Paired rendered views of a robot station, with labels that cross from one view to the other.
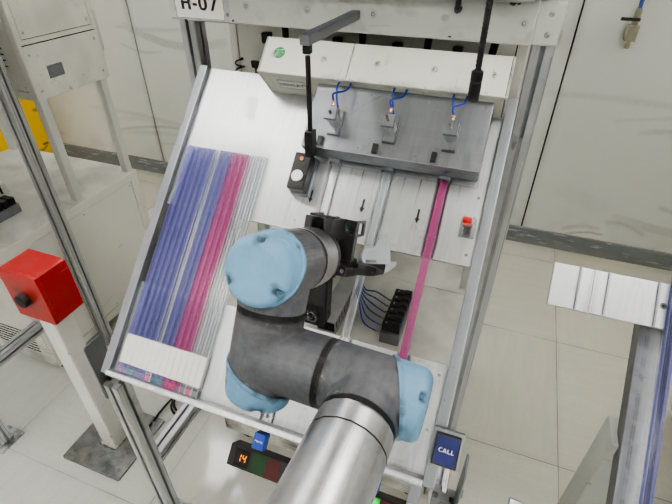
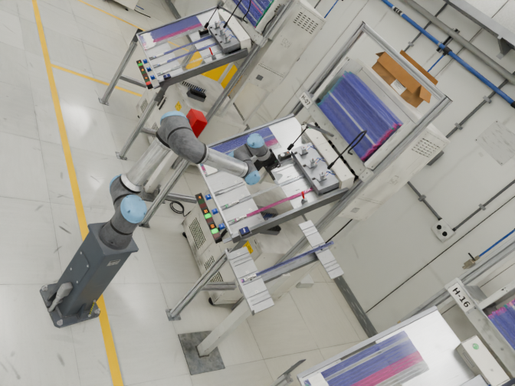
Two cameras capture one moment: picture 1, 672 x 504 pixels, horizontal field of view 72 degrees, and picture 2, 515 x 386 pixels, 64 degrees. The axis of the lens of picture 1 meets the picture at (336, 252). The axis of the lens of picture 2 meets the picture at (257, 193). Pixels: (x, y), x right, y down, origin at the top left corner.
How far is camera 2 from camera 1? 162 cm
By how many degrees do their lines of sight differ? 18
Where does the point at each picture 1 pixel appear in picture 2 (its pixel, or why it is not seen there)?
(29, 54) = (257, 67)
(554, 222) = (379, 325)
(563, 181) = (398, 308)
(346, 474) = (237, 163)
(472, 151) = (323, 185)
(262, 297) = (250, 142)
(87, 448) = not seen: hidden behind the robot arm
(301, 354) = (246, 156)
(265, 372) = (238, 154)
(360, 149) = (301, 162)
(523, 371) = (292, 336)
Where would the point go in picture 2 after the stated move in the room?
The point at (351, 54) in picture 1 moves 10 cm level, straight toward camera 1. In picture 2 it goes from (323, 142) to (316, 142)
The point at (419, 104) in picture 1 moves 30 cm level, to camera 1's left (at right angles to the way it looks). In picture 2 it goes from (324, 166) to (290, 131)
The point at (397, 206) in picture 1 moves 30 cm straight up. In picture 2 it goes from (296, 184) to (329, 146)
